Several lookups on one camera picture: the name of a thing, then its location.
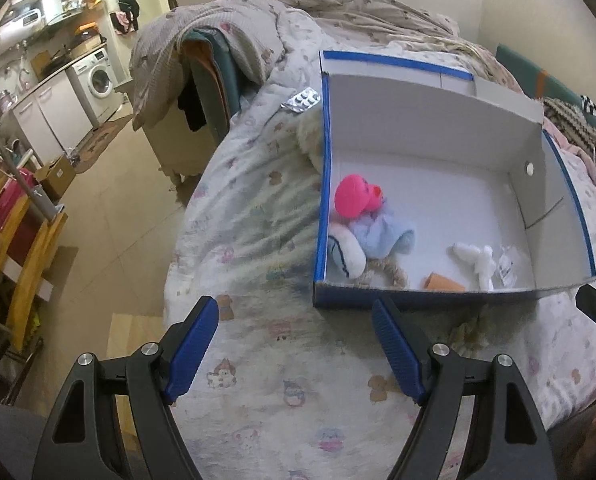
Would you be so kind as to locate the light blue soft cloth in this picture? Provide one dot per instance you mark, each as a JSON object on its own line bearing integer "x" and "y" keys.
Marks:
{"x": 381, "y": 234}

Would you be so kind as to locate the beige crumpled blanket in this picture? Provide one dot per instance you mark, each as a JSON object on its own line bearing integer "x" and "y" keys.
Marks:
{"x": 258, "y": 34}

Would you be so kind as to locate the blue white cardboard box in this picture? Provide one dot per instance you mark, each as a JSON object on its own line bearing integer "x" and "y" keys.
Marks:
{"x": 461, "y": 160}

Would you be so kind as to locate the white patterned bed quilt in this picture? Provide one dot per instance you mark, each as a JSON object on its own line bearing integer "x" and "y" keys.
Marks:
{"x": 285, "y": 392}

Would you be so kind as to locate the white fluffy soft toy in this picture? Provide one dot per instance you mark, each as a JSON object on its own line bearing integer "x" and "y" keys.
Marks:
{"x": 482, "y": 261}

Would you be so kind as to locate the silver pill blister pack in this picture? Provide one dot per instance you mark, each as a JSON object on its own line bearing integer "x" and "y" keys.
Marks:
{"x": 302, "y": 101}

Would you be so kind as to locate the clothes hanging on wall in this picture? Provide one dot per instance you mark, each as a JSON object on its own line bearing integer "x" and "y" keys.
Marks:
{"x": 125, "y": 19}

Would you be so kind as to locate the white blue plush toy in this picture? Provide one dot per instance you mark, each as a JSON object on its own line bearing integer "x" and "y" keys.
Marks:
{"x": 345, "y": 251}

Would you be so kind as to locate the white water heater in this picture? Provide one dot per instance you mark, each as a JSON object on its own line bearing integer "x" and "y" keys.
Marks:
{"x": 20, "y": 28}

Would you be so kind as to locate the pink rubber duck toy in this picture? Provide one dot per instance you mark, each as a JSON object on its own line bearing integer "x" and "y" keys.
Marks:
{"x": 354, "y": 196}

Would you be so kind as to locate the cream fuzzy soft item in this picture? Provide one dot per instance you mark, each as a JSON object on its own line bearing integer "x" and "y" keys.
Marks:
{"x": 310, "y": 136}

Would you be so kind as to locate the yellow wooden stair frame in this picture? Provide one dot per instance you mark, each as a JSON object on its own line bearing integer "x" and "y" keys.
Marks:
{"x": 28, "y": 242}

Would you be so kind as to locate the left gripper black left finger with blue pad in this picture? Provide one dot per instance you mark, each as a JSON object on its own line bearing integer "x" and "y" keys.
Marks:
{"x": 82, "y": 438}

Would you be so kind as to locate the white washing machine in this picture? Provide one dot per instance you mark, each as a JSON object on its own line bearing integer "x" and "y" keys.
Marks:
{"x": 94, "y": 82}

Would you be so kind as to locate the black white striped cloth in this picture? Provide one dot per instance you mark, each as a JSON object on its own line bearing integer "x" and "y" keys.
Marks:
{"x": 569, "y": 120}

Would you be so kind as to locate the small white paper tag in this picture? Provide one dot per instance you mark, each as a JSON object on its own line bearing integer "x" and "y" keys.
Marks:
{"x": 508, "y": 265}

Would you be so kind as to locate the brown door mat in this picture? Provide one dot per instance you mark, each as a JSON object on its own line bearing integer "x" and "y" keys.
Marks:
{"x": 95, "y": 143}

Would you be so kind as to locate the white kitchen cabinet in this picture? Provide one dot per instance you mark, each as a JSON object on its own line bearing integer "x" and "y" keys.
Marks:
{"x": 51, "y": 119}

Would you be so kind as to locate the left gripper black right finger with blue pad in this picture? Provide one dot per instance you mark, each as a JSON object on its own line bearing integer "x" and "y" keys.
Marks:
{"x": 506, "y": 439}

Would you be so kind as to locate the pink beige lace scrunchie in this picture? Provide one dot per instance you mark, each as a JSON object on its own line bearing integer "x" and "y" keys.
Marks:
{"x": 391, "y": 275}

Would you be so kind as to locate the teal orange folded clothes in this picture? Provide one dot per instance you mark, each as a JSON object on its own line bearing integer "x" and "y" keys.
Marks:
{"x": 211, "y": 94}

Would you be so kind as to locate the brown cardboard box on floor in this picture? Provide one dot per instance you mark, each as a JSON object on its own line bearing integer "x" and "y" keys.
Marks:
{"x": 56, "y": 177}

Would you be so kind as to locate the teal orange cushion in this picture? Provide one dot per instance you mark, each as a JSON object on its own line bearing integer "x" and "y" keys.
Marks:
{"x": 539, "y": 84}

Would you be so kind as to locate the orange soft piece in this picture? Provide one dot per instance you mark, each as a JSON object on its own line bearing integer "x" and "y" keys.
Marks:
{"x": 438, "y": 283}

